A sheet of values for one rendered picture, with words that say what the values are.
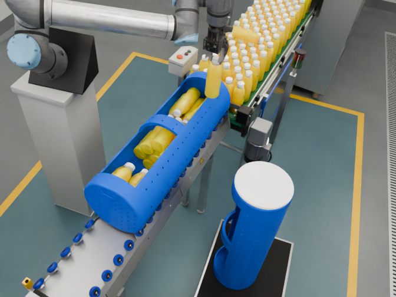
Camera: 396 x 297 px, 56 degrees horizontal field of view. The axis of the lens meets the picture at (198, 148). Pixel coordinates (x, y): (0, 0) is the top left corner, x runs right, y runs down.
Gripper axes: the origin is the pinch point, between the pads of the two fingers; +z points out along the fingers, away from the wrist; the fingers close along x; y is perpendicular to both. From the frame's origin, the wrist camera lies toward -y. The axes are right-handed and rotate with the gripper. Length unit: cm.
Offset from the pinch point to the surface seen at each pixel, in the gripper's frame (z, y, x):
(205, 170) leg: 95, -6, -3
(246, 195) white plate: 39, 35, 35
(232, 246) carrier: 79, 41, 35
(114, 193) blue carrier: 16, 72, -7
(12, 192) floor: 139, 54, -134
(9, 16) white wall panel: 139, -116, -306
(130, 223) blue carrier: 32, 73, -1
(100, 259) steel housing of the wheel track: 44, 88, -7
